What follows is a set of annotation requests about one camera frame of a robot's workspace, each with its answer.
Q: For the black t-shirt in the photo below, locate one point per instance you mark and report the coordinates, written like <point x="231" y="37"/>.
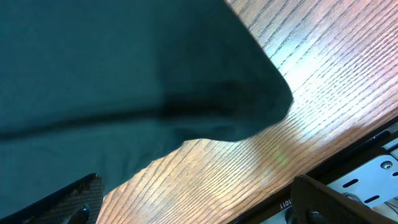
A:
<point x="108" y="86"/>

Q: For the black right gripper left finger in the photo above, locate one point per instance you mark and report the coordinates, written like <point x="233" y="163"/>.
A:
<point x="79" y="202"/>

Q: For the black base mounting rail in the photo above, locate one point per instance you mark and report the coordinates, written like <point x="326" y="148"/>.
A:
<point x="311" y="193"/>

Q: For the white metal base bracket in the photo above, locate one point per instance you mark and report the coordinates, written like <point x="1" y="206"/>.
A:
<point x="367" y="183"/>

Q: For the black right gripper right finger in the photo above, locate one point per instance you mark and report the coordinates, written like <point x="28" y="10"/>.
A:
<point x="313" y="203"/>

